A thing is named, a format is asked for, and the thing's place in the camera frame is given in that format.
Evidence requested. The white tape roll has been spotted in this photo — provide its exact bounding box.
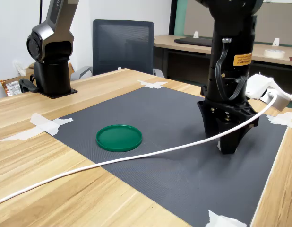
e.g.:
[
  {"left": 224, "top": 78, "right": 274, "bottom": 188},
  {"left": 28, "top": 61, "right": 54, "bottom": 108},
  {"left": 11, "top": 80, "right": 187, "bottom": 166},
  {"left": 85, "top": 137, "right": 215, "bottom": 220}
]
[{"left": 264, "top": 49, "right": 286, "bottom": 59}]

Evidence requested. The dark grey table mat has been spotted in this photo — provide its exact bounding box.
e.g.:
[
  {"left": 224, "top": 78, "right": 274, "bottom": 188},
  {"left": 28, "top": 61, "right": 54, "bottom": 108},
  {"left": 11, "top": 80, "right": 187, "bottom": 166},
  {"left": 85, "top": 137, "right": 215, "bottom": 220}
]
[{"left": 51, "top": 86, "right": 288, "bottom": 227}]

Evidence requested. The pale wooden desk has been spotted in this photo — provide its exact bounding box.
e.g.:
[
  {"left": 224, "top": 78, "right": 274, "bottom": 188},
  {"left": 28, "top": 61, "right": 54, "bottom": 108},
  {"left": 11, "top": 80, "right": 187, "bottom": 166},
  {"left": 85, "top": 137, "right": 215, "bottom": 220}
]
[{"left": 153, "top": 35, "right": 292, "bottom": 79}]

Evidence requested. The white masking tape patch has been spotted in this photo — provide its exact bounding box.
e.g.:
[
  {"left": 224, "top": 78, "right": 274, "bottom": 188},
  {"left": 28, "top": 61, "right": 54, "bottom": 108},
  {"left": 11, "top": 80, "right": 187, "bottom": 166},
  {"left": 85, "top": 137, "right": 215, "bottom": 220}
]
[
  {"left": 137, "top": 79, "right": 168, "bottom": 90},
  {"left": 266, "top": 111, "right": 292, "bottom": 130},
  {"left": 205, "top": 210, "right": 247, "bottom": 227},
  {"left": 0, "top": 113, "right": 74, "bottom": 142}
]

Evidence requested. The white crumpled paper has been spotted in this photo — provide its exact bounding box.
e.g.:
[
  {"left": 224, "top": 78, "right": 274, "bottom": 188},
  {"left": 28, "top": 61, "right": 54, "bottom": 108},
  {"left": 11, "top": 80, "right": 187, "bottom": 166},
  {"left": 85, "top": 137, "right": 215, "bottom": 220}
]
[{"left": 12, "top": 59, "right": 27, "bottom": 77}]

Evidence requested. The white camera cable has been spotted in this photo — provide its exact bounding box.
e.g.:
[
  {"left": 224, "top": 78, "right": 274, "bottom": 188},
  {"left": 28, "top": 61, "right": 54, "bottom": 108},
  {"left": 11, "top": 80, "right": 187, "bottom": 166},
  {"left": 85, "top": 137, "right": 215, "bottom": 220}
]
[{"left": 0, "top": 92, "right": 278, "bottom": 207}]

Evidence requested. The black plug cable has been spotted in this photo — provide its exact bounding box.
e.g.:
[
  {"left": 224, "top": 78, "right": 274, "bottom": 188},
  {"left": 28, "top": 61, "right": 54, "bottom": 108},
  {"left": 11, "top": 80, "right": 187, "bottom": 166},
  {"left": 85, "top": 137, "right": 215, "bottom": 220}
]
[{"left": 19, "top": 79, "right": 40, "bottom": 94}]

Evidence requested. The white camera box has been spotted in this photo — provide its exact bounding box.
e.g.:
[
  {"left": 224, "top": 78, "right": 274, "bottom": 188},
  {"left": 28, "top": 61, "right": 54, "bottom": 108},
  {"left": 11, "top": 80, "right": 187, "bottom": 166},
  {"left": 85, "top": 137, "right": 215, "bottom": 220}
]
[{"left": 244, "top": 73, "right": 292, "bottom": 112}]

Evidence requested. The brown cardboard box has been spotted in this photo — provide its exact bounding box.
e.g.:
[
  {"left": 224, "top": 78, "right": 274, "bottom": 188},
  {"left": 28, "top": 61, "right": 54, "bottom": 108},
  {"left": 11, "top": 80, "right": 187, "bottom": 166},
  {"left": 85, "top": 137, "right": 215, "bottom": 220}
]
[{"left": 0, "top": 62, "right": 75, "bottom": 97}]

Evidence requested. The round green plastic lid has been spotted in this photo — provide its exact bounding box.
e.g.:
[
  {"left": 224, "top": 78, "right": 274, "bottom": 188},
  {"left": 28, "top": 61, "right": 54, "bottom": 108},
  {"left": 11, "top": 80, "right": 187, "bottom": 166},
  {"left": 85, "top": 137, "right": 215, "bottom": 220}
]
[{"left": 95, "top": 124, "right": 143, "bottom": 153}]

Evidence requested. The dark grey office chair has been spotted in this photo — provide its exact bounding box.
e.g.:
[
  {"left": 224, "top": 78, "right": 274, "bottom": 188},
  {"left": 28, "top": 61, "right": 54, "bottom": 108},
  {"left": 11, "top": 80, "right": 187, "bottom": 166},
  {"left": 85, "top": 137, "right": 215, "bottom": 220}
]
[{"left": 72, "top": 19, "right": 165, "bottom": 80}]

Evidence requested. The black closed laptop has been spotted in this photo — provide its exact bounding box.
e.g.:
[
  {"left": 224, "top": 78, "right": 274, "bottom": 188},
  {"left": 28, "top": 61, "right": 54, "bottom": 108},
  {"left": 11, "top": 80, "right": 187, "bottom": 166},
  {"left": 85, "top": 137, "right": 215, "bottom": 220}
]
[{"left": 173, "top": 36, "right": 213, "bottom": 47}]

